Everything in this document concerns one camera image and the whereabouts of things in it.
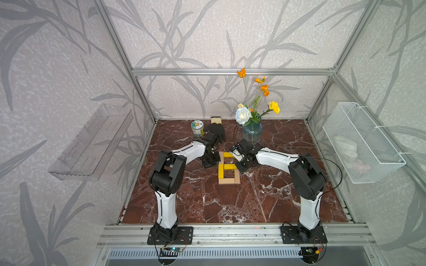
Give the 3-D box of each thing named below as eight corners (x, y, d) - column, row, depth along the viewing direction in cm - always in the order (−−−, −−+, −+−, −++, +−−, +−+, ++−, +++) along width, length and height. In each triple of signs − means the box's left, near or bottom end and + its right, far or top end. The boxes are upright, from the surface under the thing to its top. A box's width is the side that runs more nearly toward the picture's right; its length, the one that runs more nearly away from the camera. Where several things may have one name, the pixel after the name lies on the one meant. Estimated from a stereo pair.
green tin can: (191, 137, 112) (190, 129, 106) (193, 127, 118) (191, 119, 111) (203, 137, 112) (202, 129, 106) (204, 127, 118) (203, 119, 112)
